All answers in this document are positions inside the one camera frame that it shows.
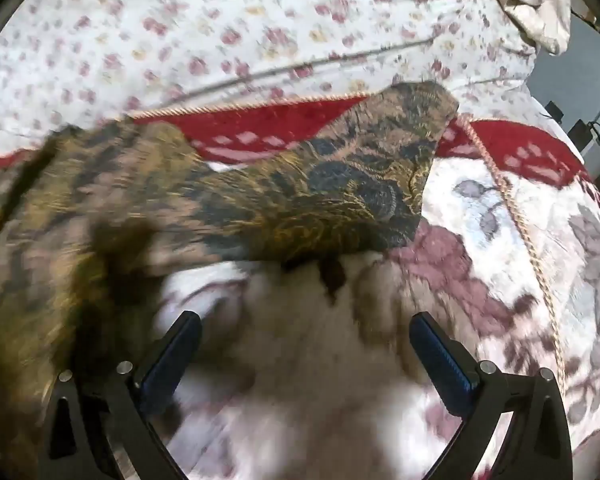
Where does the white floral bed sheet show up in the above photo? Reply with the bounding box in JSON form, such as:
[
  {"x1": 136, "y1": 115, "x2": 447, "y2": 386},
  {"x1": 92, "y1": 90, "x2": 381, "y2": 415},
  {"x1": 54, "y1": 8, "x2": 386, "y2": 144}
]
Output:
[{"x1": 0, "y1": 0, "x2": 540, "y2": 161}]

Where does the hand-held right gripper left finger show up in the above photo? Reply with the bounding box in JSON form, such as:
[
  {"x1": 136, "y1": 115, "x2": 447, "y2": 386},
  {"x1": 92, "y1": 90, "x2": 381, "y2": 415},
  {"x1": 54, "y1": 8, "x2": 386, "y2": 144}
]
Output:
[{"x1": 42, "y1": 310, "x2": 203, "y2": 480}]

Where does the red floral blanket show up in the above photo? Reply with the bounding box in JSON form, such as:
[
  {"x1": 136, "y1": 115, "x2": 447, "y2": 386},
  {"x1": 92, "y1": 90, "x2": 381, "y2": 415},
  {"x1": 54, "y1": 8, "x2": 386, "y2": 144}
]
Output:
[{"x1": 0, "y1": 92, "x2": 600, "y2": 480}]

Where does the olive paisley patterned garment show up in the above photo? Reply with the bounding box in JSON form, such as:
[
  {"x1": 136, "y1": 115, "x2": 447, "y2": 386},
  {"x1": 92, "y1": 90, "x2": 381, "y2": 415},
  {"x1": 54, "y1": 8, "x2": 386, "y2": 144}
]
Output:
[{"x1": 0, "y1": 81, "x2": 460, "y2": 480}]

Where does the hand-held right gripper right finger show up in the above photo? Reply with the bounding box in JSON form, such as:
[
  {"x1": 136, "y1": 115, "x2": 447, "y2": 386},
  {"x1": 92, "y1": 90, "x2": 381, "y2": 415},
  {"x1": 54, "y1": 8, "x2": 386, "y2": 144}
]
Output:
[{"x1": 408, "y1": 311, "x2": 574, "y2": 480}]

